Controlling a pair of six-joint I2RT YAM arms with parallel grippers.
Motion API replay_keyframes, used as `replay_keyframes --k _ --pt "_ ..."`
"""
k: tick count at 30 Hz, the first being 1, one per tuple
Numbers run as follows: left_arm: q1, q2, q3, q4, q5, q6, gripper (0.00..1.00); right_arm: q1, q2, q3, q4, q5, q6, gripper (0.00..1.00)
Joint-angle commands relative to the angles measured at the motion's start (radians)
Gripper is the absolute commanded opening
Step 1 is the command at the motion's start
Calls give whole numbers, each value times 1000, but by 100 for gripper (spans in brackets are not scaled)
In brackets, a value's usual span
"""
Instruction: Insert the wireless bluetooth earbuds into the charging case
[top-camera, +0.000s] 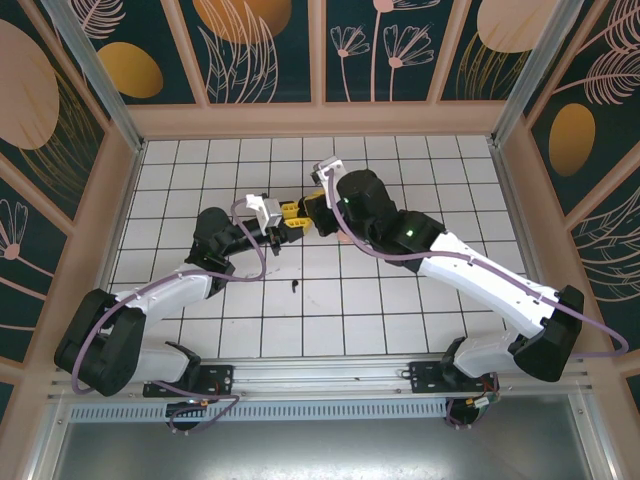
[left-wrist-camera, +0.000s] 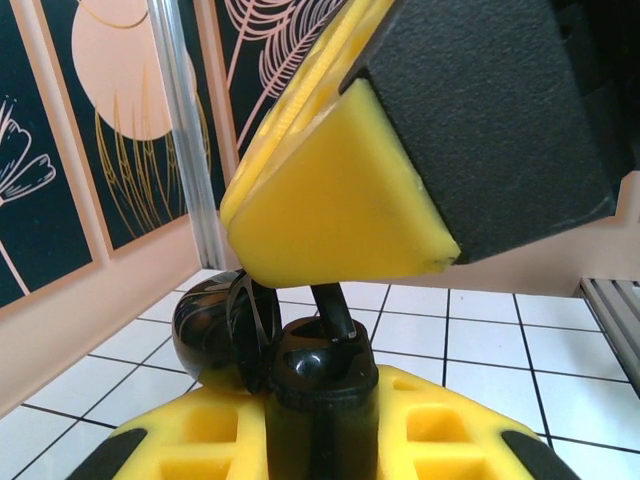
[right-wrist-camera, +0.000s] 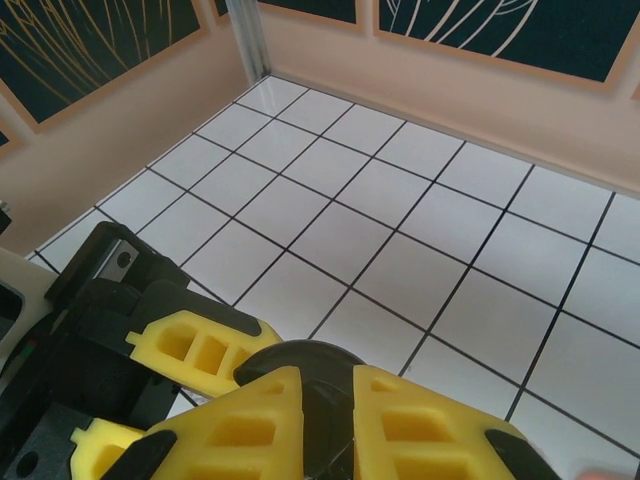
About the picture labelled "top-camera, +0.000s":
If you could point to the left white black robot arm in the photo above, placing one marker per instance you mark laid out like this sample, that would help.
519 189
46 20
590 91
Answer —
165 292

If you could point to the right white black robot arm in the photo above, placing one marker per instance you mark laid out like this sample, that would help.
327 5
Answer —
480 280

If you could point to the grey metal sheet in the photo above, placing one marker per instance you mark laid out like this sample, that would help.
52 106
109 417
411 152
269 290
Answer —
320 455

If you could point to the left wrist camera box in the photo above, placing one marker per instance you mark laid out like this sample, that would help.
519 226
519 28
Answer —
272 215

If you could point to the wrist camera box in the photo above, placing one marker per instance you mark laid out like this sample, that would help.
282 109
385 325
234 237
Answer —
332 172
272 215

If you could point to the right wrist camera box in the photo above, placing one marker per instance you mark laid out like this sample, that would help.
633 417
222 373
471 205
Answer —
332 172

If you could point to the aluminium side rail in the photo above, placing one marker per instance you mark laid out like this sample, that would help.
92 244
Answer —
510 200
125 200

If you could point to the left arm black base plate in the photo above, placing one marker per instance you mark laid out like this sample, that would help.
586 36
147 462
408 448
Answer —
220 377

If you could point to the aluminium mounting rail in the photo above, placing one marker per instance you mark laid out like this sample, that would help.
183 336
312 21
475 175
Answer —
320 375

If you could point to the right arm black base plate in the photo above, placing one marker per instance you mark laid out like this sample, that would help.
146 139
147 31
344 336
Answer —
425 380

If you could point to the aluminium corner post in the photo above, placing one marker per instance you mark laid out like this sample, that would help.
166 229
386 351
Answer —
97 75
535 75

